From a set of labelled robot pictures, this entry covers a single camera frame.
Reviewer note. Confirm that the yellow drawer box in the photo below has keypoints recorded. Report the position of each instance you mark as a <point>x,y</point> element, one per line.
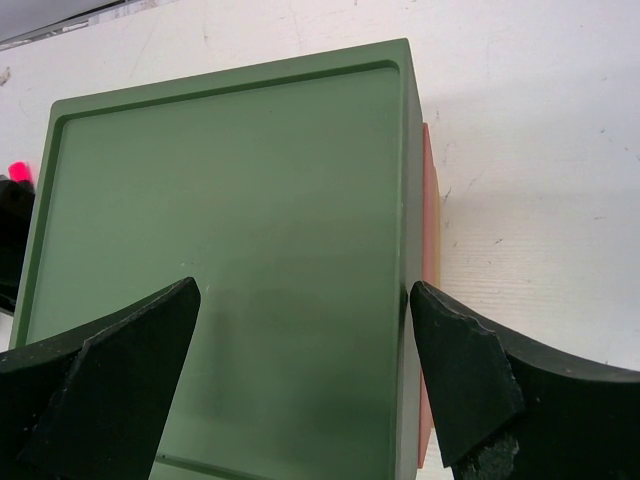
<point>437,231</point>

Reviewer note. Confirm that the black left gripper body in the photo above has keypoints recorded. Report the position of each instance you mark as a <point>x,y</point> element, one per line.
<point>17,200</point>

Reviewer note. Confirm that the pink cap black marker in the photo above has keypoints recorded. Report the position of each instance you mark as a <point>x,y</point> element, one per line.
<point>20,172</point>

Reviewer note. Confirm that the green drawer box shell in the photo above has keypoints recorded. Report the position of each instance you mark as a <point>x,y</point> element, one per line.
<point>292,192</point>

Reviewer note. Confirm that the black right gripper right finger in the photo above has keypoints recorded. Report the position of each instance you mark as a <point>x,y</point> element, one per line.
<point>506,406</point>

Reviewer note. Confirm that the salmon drawer box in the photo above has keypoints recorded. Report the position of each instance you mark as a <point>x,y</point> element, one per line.
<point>426,421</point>

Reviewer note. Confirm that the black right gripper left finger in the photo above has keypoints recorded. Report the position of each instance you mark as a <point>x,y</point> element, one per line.
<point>93,401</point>

